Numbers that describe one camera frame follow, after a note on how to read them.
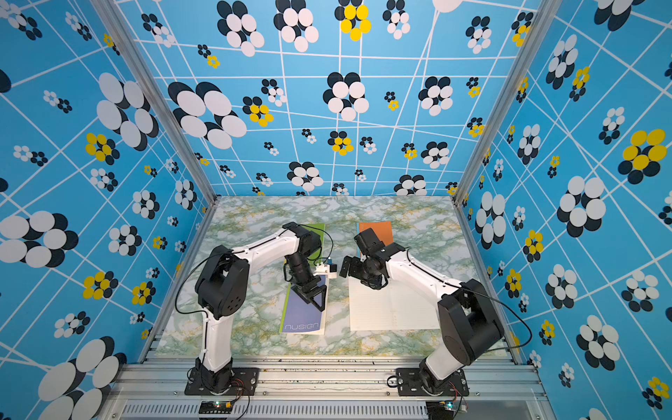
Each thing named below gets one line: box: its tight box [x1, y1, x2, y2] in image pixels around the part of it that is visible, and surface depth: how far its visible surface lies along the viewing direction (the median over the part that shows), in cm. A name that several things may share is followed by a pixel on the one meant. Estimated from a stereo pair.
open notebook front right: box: [348, 276, 441, 331], surface depth 88 cm
